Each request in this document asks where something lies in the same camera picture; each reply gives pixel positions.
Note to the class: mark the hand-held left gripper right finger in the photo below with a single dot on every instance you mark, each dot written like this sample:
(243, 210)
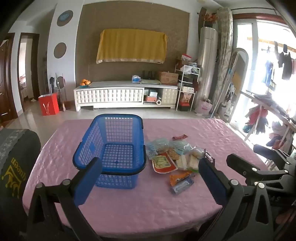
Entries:
(211, 183)

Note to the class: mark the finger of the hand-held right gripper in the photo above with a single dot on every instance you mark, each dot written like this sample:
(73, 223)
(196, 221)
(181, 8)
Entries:
(270, 153)
(240, 163)

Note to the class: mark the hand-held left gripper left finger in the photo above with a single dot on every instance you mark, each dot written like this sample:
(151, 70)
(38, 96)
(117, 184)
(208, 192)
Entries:
(89, 183)

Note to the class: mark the small dark red packet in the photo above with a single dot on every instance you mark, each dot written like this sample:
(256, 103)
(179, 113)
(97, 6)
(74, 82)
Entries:
(210, 156)

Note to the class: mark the clear packet of white snacks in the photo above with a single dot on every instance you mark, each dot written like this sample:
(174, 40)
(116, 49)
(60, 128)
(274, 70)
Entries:
(182, 162)
(196, 158)

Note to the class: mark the blue purple snack packet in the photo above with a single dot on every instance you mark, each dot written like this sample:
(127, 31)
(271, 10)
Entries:
(182, 186)

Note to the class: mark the long orange snack packet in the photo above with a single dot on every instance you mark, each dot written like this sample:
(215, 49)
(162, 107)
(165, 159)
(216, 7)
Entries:
(180, 177)

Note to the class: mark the blue plastic basket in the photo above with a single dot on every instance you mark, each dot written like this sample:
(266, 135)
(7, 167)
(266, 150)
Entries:
(118, 153)

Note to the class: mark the light blue snack packet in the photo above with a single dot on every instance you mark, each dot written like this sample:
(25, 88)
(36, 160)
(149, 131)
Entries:
(157, 146)
(181, 147)

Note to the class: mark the yellow snack packet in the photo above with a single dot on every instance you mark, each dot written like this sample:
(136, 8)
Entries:
(174, 154)

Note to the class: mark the large red packet yellow label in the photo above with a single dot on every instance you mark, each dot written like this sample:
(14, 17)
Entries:
(163, 163)

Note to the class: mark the small red snack packet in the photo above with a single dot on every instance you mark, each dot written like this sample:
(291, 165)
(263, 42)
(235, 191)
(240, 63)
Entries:
(180, 137)

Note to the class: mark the red clothes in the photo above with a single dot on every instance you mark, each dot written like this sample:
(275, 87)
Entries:
(257, 118)

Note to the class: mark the wooden drying rack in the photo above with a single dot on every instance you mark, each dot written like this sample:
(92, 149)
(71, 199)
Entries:
(272, 109)

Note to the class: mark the pink tablecloth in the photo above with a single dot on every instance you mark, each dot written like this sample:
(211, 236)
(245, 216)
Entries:
(161, 213)

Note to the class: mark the pink plastic bag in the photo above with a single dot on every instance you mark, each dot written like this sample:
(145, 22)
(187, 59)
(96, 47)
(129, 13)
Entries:
(204, 107)

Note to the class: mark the chair with dark cover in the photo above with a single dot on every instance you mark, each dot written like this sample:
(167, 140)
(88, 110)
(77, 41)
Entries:
(16, 166)

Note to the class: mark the blue hanging garment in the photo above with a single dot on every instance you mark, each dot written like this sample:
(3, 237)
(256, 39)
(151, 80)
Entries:
(267, 71)

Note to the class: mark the arched standing mirror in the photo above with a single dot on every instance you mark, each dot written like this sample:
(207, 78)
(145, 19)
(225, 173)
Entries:
(240, 76)

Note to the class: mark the red gift bag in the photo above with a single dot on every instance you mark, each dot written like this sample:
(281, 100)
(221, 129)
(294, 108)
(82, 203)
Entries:
(48, 105)

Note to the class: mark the black hanging shirt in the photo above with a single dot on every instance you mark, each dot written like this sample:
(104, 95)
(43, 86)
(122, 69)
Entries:
(285, 64)

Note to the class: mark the white tv cabinet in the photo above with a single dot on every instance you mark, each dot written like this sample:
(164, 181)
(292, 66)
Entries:
(108, 95)

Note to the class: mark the white shelf rack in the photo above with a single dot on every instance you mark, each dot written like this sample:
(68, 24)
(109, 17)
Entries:
(187, 89)

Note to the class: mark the plate of oranges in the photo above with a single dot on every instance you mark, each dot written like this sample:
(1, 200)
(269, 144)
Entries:
(85, 83)

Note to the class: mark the standing air conditioner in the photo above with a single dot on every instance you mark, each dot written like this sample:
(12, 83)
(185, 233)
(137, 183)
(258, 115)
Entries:
(208, 64)

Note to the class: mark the red box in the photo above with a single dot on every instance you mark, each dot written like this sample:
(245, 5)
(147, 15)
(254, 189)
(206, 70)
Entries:
(150, 98)

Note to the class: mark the patterned curtain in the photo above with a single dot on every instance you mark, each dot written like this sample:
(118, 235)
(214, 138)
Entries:
(224, 58)

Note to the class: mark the cardboard box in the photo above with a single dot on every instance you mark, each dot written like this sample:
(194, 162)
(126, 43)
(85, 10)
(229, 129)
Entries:
(168, 77)

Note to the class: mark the blue tissue box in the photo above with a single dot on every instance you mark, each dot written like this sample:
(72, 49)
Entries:
(136, 78)

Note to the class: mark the pale green folded cloth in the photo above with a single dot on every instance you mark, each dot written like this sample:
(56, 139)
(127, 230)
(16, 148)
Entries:
(150, 81)

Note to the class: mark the dark wooden door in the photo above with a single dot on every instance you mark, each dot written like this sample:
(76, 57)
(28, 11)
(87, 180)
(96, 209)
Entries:
(7, 81)

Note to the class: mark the yellow cloth cover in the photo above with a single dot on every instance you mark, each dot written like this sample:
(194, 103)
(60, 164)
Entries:
(131, 46)

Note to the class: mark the artificial flowers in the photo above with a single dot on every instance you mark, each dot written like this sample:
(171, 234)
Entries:
(209, 17)

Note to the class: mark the round wall clock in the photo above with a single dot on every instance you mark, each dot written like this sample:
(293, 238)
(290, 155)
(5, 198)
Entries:
(64, 17)

